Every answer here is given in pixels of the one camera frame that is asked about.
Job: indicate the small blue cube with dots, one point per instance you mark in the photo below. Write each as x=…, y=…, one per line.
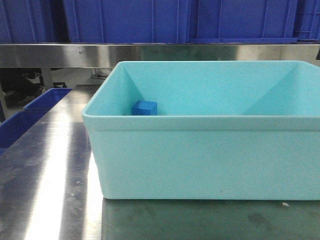
x=144, y=108

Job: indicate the light teal plastic tub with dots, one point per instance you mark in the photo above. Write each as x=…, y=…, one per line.
x=224, y=130

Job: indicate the blue crate upper right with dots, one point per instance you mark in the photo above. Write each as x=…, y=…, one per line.
x=242, y=21

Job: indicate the blue crate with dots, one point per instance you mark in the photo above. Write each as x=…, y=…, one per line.
x=26, y=21
x=128, y=21
x=242, y=21

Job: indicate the blue bin left far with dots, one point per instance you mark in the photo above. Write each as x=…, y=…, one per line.
x=47, y=100

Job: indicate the blue bin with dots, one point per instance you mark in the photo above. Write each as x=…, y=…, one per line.
x=14, y=127
x=47, y=100

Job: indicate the blue crate upper middle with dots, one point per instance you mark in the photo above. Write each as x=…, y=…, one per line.
x=128, y=21

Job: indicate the blue bin left near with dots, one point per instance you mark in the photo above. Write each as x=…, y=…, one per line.
x=14, y=127

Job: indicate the blue crate upper left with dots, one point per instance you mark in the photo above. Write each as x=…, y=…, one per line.
x=26, y=21

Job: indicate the stainless steel shelf rail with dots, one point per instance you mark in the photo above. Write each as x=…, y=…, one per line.
x=49, y=55

